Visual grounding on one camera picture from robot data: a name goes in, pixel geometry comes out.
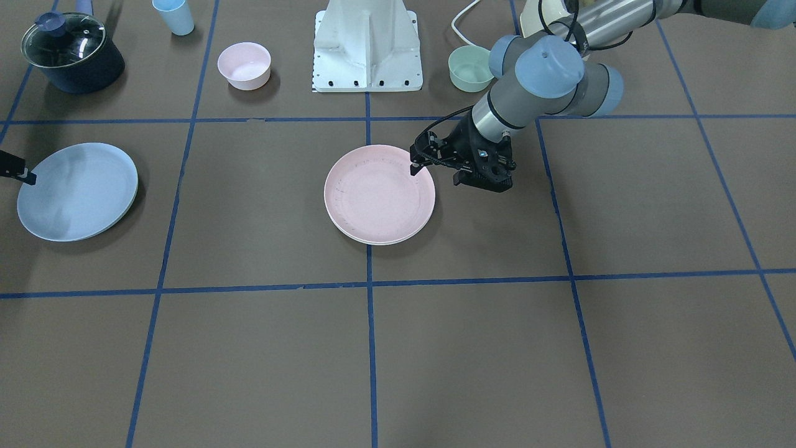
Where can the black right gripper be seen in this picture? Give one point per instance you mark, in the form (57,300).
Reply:
(12,167)

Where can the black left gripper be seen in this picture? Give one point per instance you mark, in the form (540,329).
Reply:
(463,140)

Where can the blue plate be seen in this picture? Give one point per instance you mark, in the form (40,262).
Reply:
(81,191)

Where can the pink plate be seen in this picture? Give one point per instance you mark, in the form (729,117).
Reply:
(373,183)

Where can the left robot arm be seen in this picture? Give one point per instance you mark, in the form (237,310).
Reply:
(546,73)

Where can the cream white plate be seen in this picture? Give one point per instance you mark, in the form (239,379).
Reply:
(380,232)

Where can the green bowl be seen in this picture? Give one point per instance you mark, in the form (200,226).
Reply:
(469,69)

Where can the dark blue pot with lid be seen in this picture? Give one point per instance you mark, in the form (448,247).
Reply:
(74,50)

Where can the pink bowl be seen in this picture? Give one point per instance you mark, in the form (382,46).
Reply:
(245,65)

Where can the cream toaster with bread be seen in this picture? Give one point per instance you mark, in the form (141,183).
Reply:
(535,12)

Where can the light blue cup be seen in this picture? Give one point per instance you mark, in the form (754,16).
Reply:
(177,16)

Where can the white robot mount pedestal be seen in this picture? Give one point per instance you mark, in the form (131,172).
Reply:
(366,47)

